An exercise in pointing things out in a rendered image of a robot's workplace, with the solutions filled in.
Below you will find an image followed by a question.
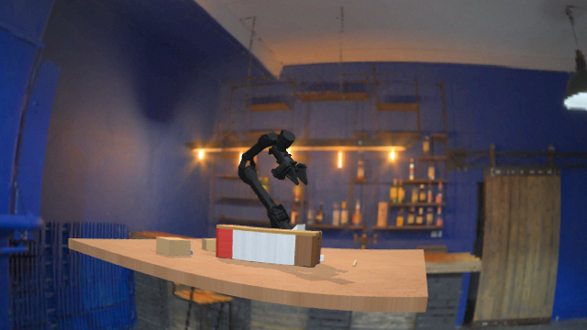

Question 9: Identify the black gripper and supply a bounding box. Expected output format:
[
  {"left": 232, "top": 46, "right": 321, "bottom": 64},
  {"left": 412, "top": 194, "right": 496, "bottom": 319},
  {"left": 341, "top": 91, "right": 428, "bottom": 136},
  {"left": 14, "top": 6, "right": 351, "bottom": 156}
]
[{"left": 275, "top": 151, "right": 308, "bottom": 185}]

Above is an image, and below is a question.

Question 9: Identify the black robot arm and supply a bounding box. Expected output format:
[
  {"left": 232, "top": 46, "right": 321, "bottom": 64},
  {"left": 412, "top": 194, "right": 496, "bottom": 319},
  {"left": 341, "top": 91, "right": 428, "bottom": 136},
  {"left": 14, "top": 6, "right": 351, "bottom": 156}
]
[{"left": 238, "top": 129, "right": 295, "bottom": 230}]

